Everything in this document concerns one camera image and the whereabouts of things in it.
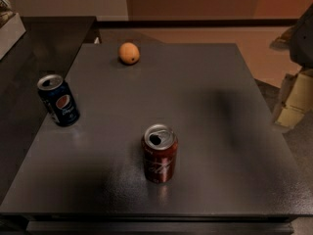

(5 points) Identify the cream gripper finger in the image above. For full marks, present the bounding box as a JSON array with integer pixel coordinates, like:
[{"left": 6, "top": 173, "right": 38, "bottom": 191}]
[{"left": 273, "top": 69, "right": 313, "bottom": 129}]

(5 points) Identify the red coke can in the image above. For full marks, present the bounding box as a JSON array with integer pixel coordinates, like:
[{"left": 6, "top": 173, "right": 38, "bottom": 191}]
[{"left": 141, "top": 123, "right": 178, "bottom": 184}]

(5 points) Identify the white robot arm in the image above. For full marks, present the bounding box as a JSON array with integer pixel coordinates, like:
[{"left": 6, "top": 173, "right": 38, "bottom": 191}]
[{"left": 272, "top": 4, "right": 313, "bottom": 129}]

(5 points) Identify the blue pepsi can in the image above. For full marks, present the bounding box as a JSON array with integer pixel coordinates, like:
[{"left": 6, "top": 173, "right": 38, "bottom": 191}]
[{"left": 37, "top": 74, "right": 80, "bottom": 126}]

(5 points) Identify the orange fruit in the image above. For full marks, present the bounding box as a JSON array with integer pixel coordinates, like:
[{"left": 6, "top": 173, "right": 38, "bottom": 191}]
[{"left": 118, "top": 42, "right": 140, "bottom": 65}]

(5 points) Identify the dark side counter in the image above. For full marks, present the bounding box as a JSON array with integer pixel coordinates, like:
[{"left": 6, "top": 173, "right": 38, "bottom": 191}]
[{"left": 0, "top": 17, "right": 95, "bottom": 203}]

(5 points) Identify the white box on counter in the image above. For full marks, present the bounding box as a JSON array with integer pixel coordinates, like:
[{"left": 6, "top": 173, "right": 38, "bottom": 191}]
[{"left": 0, "top": 0, "right": 26, "bottom": 60}]

